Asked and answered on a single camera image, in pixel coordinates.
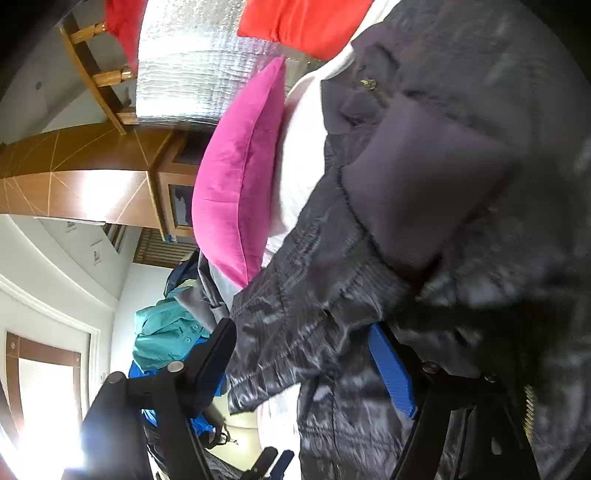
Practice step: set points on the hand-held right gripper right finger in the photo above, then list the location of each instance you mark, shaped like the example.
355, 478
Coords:
392, 369

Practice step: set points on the dark quilted cloth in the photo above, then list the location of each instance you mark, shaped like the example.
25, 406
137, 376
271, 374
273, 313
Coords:
217, 464

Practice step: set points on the door with wooden frame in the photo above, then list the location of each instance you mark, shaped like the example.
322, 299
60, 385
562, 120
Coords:
44, 397

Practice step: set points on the white textured blanket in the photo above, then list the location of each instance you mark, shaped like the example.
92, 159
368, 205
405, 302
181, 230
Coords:
300, 161

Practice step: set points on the pink pillow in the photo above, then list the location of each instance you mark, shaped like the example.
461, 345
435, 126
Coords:
240, 175

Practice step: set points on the large red pillow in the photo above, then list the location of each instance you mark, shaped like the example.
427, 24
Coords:
304, 23

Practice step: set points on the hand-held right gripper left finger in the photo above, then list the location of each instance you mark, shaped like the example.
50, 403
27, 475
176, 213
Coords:
210, 364

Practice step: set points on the dark blue garment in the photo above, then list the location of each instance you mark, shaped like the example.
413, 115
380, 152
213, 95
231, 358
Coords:
180, 277

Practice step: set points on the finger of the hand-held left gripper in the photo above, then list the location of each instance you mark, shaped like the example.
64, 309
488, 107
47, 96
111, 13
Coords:
284, 461
263, 461

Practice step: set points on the white wall plate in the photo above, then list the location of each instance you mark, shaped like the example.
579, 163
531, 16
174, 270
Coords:
96, 253

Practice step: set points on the black quilted jacket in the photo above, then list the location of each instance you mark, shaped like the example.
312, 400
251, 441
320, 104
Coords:
415, 184

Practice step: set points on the wooden slatted panel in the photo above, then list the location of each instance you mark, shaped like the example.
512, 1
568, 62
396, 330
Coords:
157, 251

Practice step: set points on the small red pillow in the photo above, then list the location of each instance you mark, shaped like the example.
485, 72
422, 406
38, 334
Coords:
124, 23

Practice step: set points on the wooden nightstand with glass door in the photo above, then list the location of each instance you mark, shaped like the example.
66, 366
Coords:
159, 194

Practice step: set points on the grey garment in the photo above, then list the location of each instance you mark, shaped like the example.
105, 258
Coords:
203, 300

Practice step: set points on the wooden chair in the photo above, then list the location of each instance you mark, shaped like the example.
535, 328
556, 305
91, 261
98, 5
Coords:
106, 104

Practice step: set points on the teal jacket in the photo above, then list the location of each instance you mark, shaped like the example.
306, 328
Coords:
161, 327

